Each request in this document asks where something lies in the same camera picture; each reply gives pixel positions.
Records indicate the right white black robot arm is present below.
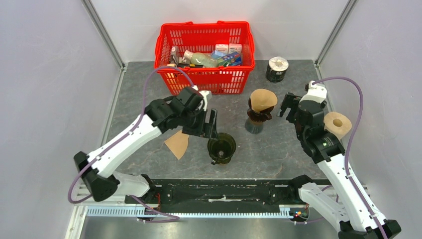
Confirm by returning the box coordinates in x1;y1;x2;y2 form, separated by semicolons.
279;93;402;239

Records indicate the black wrapped paper roll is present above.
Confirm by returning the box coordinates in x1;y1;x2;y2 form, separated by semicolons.
265;56;289;83

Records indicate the red plastic shopping basket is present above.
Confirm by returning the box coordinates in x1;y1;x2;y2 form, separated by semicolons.
155;21;255;95

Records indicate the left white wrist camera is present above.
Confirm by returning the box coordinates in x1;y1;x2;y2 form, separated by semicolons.
193;85;212;111

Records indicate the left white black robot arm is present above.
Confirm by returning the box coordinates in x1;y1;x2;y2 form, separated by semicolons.
73;86;218;203

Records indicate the slotted white cable duct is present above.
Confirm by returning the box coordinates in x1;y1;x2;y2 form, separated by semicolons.
86;205;294;219

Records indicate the clear plastic bottle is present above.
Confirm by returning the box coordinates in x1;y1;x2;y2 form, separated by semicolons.
184;50;218;68

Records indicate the white pink carton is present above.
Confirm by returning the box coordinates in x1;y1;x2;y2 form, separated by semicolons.
215;44;229;54
228;43;242;54

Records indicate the dark dripper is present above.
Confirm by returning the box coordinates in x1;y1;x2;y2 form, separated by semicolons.
207;132;236;165

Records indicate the brown paper coffee filter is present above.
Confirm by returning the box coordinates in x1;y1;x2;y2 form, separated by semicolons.
250;89;278;112

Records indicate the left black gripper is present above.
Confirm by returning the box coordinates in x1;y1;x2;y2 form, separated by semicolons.
180;107;217;139

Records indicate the small grey pouch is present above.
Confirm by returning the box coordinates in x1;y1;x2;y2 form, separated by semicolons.
170;45;179;65

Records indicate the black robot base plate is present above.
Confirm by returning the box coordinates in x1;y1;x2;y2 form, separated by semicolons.
140;179;305;213

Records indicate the brown dripper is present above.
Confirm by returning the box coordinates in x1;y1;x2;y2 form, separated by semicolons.
247;106;274;122

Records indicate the blue green box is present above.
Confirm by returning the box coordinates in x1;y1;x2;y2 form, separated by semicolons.
211;50;242;67

